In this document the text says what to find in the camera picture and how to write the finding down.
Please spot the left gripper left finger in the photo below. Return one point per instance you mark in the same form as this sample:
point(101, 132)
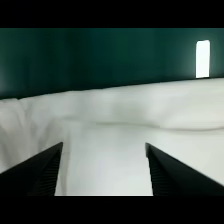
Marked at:
point(36, 176)

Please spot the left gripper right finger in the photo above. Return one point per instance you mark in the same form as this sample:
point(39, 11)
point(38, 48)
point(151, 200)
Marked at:
point(176, 178)

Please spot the white garment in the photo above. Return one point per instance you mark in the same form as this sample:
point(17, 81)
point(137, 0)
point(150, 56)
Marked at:
point(113, 133)

